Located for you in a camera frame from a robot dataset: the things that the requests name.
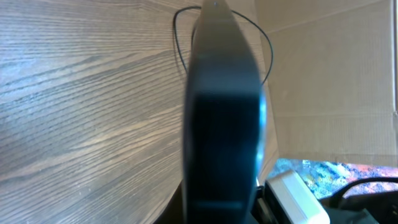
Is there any blue Samsung smartphone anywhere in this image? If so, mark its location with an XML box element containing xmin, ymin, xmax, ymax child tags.
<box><xmin>182</xmin><ymin>1</ymin><xmax>266</xmax><ymax>223</ymax></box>

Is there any black charging cable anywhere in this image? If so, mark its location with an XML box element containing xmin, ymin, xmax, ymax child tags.
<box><xmin>172</xmin><ymin>5</ymin><xmax>274</xmax><ymax>85</ymax></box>

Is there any brown cardboard sheet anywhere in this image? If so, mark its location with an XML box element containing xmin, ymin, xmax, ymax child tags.
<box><xmin>254</xmin><ymin>0</ymin><xmax>398</xmax><ymax>167</ymax></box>

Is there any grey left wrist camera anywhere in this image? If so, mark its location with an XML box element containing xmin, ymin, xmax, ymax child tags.
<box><xmin>264</xmin><ymin>170</ymin><xmax>330</xmax><ymax>224</ymax></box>

